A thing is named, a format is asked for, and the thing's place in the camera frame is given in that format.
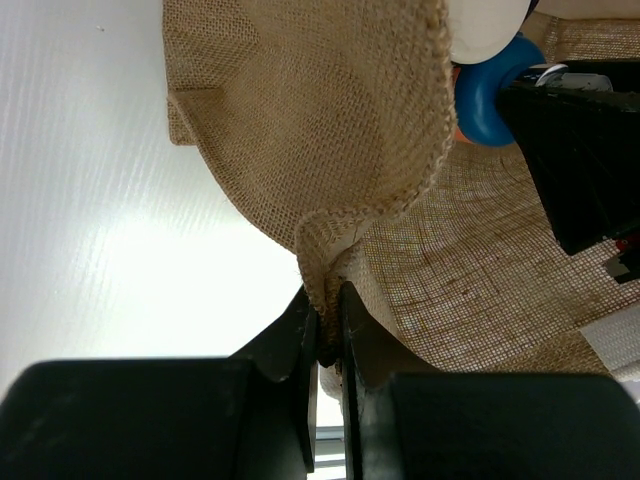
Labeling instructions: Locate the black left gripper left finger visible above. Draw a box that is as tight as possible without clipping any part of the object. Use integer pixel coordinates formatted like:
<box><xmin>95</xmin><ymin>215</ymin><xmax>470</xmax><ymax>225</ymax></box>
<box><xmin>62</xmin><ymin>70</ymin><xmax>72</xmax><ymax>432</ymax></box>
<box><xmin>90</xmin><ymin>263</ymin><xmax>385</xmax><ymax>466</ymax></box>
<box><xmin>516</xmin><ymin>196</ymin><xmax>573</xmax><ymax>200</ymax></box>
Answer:
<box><xmin>1</xmin><ymin>291</ymin><xmax>318</xmax><ymax>479</ymax></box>

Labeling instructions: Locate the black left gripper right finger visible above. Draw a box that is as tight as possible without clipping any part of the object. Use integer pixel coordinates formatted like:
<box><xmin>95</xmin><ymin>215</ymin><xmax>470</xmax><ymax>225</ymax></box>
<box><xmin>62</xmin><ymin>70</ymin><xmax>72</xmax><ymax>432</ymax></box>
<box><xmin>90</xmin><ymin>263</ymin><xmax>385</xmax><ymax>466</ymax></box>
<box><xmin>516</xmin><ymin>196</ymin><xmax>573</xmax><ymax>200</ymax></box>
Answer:
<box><xmin>339</xmin><ymin>283</ymin><xmax>639</xmax><ymax>479</ymax></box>

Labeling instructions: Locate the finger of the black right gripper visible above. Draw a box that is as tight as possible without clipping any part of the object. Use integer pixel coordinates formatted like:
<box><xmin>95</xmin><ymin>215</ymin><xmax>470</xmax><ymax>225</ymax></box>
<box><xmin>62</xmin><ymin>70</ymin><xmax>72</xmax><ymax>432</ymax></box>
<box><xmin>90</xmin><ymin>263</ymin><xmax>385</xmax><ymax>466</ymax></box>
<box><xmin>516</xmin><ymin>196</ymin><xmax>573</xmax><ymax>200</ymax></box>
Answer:
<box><xmin>496</xmin><ymin>60</ymin><xmax>639</xmax><ymax>255</ymax></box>

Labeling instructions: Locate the orange bottle blue cap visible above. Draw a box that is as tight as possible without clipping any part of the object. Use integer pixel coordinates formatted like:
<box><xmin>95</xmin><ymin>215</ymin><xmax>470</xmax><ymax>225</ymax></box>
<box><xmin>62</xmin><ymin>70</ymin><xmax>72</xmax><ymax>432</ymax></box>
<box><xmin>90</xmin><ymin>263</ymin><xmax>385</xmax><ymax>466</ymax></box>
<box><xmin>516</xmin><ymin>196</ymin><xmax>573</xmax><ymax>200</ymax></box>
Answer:
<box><xmin>451</xmin><ymin>31</ymin><xmax>614</xmax><ymax>148</ymax></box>

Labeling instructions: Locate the olive bottle beige cap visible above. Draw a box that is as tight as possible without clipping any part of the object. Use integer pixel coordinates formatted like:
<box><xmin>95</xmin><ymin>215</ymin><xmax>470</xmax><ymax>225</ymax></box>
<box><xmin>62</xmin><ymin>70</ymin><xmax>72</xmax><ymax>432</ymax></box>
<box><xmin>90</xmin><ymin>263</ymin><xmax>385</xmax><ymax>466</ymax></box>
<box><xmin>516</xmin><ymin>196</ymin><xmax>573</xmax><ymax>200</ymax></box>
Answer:
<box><xmin>447</xmin><ymin>0</ymin><xmax>537</xmax><ymax>65</ymax></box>

